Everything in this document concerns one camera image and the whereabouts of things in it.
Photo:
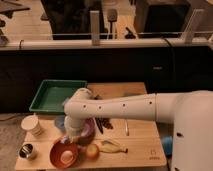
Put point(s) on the white paper cup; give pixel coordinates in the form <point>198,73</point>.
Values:
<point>32,125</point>

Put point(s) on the white post left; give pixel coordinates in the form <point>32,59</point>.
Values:
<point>95,28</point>

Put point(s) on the red bowl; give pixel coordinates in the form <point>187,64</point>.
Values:
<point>63,155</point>

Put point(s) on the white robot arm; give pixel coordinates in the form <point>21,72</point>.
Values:
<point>191,113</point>

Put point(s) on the white post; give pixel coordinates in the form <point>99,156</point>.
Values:
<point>195,19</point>
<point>95,28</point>

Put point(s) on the metal spoon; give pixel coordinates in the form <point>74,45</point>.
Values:
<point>126,127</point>

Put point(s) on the dark scissors tool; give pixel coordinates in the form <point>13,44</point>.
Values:
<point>103,123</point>

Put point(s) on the white horizontal rail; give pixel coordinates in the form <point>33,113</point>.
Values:
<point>103,44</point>

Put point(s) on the blue object right edge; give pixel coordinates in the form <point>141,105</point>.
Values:
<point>167,145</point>

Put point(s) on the wooden board table top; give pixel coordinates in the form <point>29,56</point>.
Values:
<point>145,151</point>

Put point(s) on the white post right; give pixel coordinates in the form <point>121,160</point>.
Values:
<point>195,19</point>

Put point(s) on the green plastic tray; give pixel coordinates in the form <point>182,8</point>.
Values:
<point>52,93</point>

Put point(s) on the yellow apple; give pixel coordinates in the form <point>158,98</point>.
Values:
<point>92,151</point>

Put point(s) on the small metal cup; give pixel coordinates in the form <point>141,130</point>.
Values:
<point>28,151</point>

